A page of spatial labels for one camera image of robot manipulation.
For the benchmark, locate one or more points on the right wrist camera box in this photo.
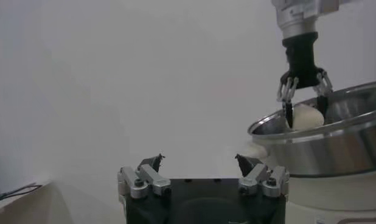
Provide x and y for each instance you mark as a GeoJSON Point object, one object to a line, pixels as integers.
{"type": "Point", "coordinates": [329, 4]}

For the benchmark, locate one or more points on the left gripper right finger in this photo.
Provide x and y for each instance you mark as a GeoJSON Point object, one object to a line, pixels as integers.
{"type": "Point", "coordinates": [267, 184]}

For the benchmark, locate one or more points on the white steamed baozi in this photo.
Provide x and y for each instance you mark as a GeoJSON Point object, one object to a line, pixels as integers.
{"type": "Point", "coordinates": [306, 118]}

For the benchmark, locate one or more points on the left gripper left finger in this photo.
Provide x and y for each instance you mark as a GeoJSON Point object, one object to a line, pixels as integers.
{"type": "Point", "coordinates": [139, 185]}

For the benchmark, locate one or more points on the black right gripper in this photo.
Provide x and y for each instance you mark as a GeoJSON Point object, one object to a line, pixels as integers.
{"type": "Point", "coordinates": [302, 64]}

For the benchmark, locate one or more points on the stainless steel steamer basket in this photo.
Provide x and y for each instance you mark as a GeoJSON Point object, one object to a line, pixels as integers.
{"type": "Point", "coordinates": [343, 149]}

